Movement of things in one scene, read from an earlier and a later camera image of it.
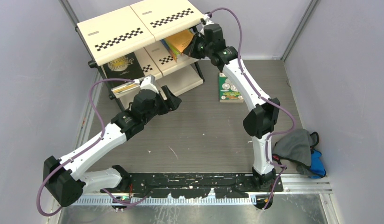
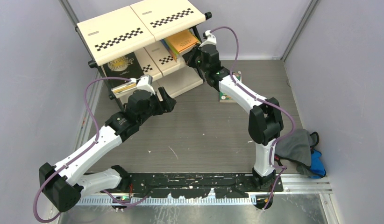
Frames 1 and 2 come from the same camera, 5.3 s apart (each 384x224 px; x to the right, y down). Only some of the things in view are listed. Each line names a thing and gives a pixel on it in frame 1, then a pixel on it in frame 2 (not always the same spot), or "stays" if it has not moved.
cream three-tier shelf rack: (140, 41) stays
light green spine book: (175, 52) stays
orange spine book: (181, 40) stays
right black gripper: (190, 50) → (188, 58)
